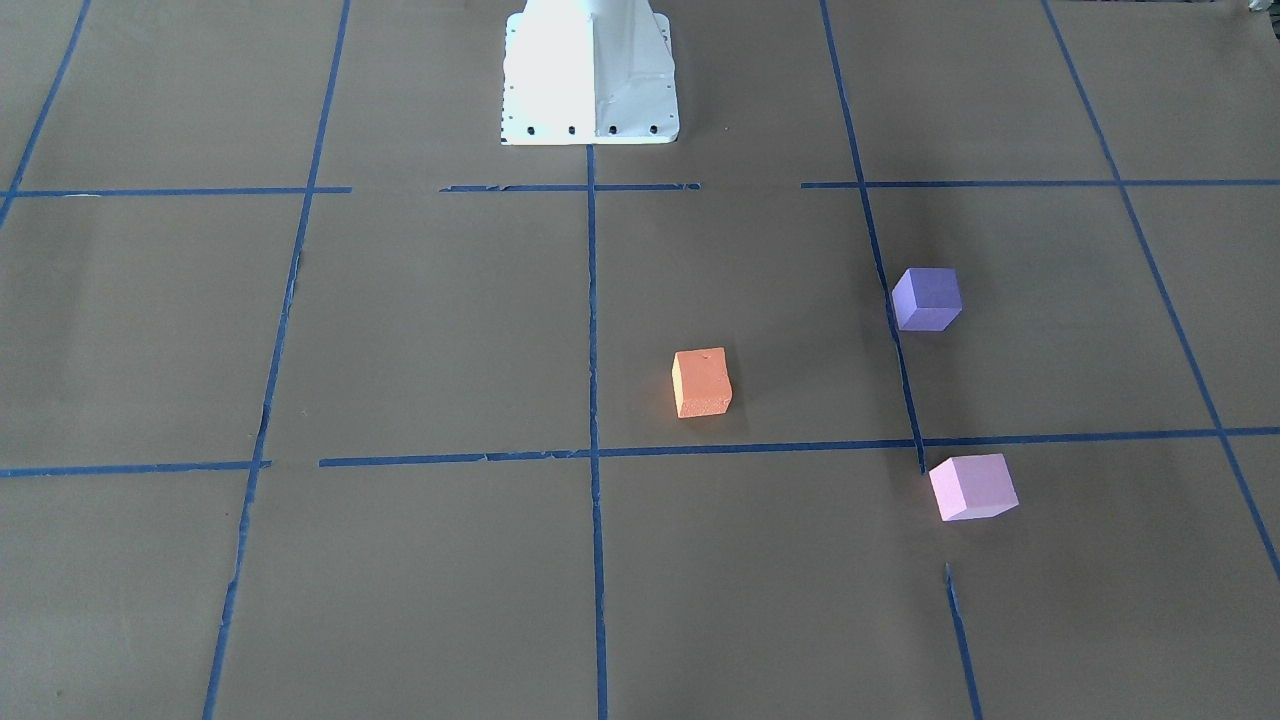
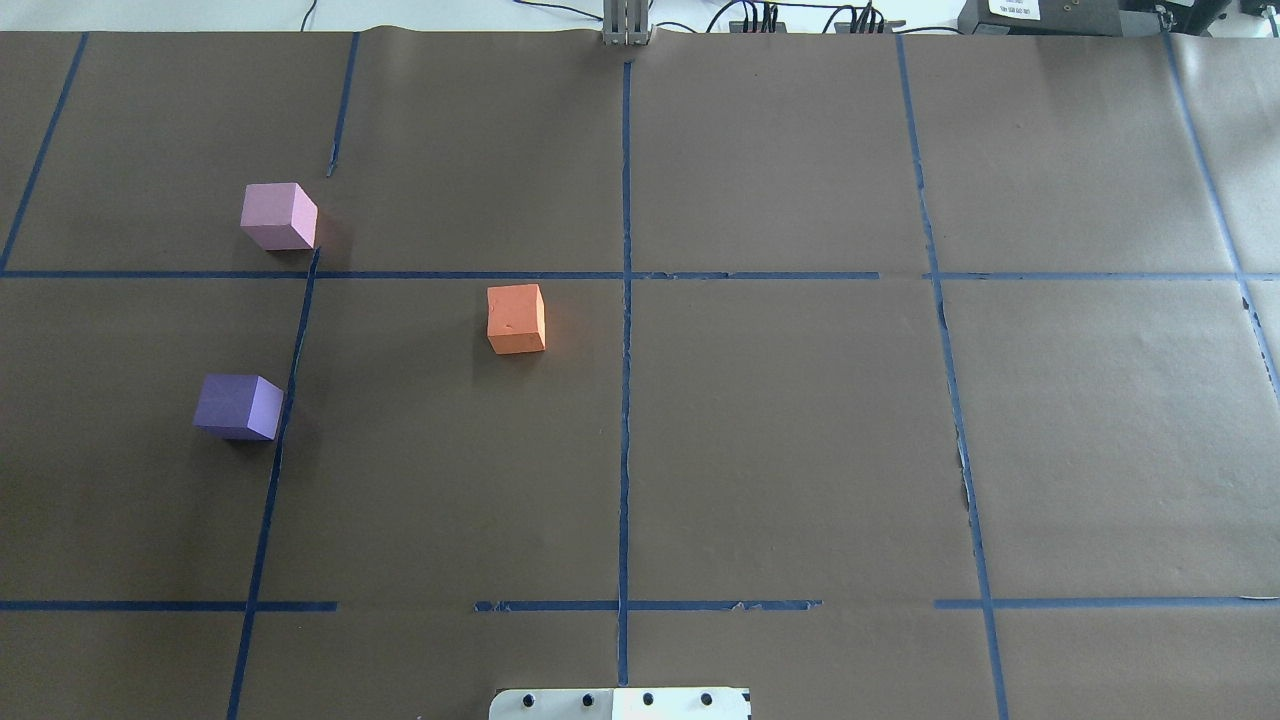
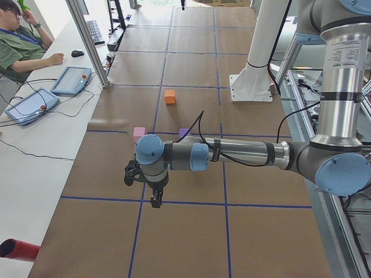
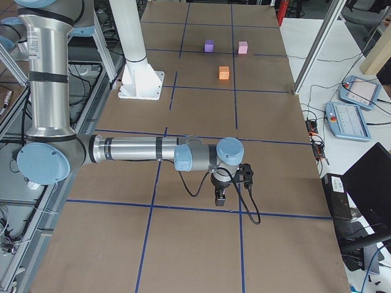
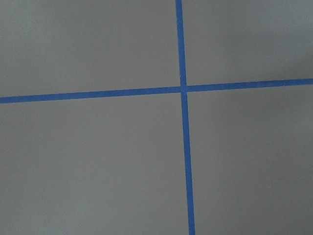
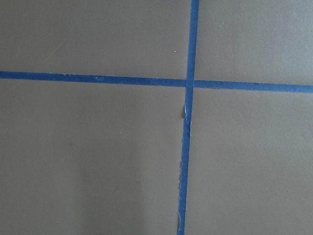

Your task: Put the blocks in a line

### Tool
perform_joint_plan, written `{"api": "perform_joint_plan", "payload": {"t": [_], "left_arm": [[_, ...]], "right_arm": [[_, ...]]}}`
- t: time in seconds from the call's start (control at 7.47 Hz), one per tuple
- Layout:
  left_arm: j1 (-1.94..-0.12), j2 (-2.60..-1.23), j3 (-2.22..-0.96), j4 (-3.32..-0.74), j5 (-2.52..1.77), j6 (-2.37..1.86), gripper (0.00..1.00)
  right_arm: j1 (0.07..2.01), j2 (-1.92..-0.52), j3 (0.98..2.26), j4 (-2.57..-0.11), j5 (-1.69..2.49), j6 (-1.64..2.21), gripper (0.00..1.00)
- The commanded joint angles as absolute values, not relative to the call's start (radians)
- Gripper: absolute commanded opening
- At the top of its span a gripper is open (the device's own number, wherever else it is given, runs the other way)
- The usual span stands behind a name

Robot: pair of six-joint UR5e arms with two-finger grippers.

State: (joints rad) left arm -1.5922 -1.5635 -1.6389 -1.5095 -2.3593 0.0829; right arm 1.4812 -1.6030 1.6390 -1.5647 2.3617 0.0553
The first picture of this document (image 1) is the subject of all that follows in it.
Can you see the orange foam cube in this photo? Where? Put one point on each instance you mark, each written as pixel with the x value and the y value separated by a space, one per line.
pixel 701 382

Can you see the pink foam cube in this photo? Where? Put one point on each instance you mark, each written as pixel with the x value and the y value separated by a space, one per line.
pixel 973 487

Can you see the purple foam cube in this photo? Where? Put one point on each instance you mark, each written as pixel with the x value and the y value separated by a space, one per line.
pixel 927 299

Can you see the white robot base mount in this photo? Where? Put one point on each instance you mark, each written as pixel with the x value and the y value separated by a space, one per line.
pixel 588 73

